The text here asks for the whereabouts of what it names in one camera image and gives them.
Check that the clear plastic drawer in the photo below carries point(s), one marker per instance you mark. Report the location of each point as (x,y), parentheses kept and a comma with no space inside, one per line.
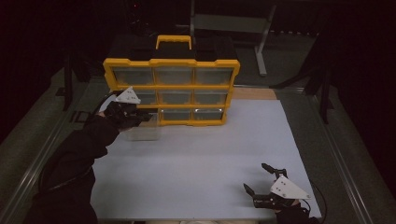
(146,132)

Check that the yellow and black drawer organizer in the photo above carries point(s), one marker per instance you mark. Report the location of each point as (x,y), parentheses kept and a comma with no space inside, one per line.
(174,87)

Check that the black metal stand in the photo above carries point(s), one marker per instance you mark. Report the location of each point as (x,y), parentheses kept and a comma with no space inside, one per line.
(67,81)
(323,77)

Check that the black floor bracket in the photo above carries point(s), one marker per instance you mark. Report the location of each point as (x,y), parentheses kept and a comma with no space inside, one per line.
(79,116)

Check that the aluminium frame rail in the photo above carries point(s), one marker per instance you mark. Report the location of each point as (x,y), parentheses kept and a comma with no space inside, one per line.
(28,171)
(345,161)

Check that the person's right hand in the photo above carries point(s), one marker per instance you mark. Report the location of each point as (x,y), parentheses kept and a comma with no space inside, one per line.
(292,215)

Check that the grey metal stand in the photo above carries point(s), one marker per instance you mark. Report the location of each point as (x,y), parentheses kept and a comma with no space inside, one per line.
(260,40)

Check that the wooden board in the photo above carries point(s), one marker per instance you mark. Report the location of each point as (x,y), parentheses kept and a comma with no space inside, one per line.
(253,93)

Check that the person's left hand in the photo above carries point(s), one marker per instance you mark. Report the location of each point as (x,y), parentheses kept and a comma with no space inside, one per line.
(120,116)

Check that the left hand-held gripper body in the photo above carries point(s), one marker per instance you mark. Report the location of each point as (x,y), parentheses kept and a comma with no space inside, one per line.
(127,97)

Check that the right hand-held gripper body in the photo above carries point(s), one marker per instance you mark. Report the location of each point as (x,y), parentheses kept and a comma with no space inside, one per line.
(288,188)

